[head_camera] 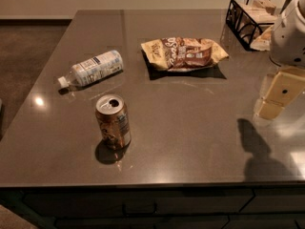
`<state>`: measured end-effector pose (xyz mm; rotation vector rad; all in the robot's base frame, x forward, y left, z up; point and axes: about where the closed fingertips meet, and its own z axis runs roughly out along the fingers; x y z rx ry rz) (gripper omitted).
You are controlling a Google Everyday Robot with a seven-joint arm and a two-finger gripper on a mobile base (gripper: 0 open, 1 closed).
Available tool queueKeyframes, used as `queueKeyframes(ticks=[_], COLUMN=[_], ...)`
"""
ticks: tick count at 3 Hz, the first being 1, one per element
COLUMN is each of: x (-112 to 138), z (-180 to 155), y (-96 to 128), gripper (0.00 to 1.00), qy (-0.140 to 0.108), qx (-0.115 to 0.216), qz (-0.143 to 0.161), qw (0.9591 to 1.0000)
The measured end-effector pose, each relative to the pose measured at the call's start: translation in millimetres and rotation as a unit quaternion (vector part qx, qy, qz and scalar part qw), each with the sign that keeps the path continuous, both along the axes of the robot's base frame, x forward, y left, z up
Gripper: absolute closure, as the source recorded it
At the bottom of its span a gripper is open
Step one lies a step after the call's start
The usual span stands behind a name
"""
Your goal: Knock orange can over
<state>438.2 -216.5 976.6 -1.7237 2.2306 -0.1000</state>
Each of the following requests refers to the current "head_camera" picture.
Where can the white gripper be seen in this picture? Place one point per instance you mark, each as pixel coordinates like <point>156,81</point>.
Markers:
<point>290,37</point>

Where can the orange soda can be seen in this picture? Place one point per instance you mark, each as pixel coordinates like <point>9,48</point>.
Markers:
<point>112,116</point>

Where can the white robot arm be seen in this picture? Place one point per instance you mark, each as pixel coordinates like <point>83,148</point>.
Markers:
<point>287,51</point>

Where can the napkins in basket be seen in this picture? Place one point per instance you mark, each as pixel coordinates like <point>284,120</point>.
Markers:
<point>256,23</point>

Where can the brown chip bag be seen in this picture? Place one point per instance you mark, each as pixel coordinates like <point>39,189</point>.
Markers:
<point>180,54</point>

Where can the dark cabinet drawers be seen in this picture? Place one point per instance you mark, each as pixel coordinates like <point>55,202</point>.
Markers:
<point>185,208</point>

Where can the clear plastic water bottle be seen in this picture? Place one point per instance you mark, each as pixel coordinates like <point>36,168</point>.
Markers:
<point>92,70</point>

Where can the black wire basket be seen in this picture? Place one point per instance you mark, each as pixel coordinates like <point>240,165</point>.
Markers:
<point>233,18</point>

